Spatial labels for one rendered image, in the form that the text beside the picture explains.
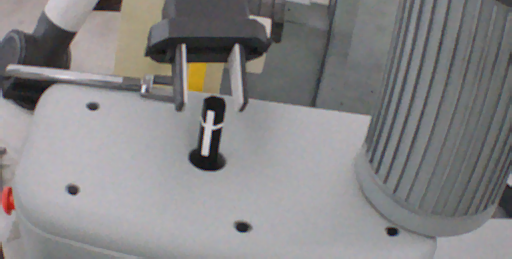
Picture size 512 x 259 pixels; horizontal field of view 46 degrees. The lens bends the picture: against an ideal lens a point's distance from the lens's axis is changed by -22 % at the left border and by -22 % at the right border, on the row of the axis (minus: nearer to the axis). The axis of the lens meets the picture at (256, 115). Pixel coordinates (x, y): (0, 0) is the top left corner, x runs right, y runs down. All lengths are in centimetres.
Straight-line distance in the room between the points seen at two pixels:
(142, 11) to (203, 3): 186
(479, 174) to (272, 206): 22
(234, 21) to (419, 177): 24
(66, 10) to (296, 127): 47
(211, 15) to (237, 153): 14
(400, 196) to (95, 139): 31
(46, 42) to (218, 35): 47
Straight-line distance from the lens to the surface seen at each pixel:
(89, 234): 66
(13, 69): 85
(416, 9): 62
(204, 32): 72
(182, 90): 70
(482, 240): 95
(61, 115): 77
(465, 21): 59
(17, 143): 116
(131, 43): 267
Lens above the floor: 234
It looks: 34 degrees down
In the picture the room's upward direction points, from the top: 11 degrees clockwise
